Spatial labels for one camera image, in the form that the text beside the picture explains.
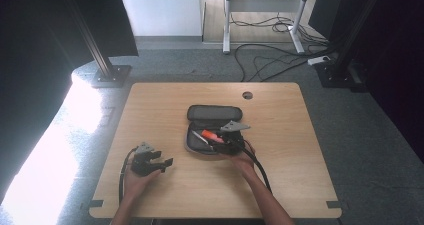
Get white power strip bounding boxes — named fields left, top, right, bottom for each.
left=306, top=55, right=332, bottom=67

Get left hand-held gripper cable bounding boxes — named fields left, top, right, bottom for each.
left=118, top=146, right=140, bottom=205

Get black metal stand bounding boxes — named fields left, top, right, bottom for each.
left=65, top=0, right=133, bottom=89
left=314, top=0, right=388, bottom=90

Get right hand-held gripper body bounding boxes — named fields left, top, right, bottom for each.
left=219, top=119, right=252, bottom=157

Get silver pen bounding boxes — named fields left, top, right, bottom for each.
left=191, top=130, right=215, bottom=152

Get black floor cables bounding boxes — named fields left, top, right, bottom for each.
left=229, top=0, right=338, bottom=83

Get person's right hand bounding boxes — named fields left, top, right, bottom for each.
left=223, top=143, right=258, bottom=177

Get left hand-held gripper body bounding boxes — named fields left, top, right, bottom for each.
left=129, top=141, right=164, bottom=178

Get grey pencil case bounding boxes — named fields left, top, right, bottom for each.
left=183, top=104, right=244, bottom=156

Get person's left hand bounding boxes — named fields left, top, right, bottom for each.
left=122, top=167, right=162, bottom=204

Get hand-held gripper cable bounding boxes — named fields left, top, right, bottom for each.
left=239, top=138, right=273, bottom=193
left=118, top=146, right=140, bottom=205

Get dark curtain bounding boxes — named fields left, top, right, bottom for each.
left=308, top=0, right=424, bottom=163
left=0, top=0, right=140, bottom=206

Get right hand-held gripper cable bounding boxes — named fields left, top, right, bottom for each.
left=239, top=138, right=273, bottom=193

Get white desk frame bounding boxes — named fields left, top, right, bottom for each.
left=222, top=0, right=313, bottom=55

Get orange highlighter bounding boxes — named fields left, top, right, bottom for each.
left=201, top=129, right=226, bottom=145

